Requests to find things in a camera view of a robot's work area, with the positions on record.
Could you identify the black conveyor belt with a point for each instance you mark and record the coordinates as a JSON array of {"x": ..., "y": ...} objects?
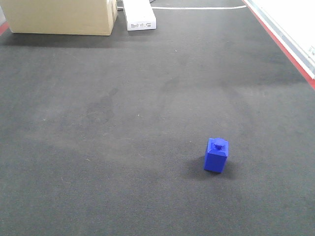
[{"x": 106, "y": 135}]

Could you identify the white long cardboard box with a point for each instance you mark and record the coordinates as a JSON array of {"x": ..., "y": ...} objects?
[{"x": 139, "y": 15}]

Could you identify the brown cardboard box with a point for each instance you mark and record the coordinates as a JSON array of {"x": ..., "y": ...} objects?
[{"x": 73, "y": 17}]

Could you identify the blue plastic block part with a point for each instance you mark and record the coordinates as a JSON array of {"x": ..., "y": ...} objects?
[{"x": 216, "y": 155}]

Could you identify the white panel with aluminium rail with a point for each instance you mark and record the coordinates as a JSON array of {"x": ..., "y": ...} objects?
[{"x": 288, "y": 27}]

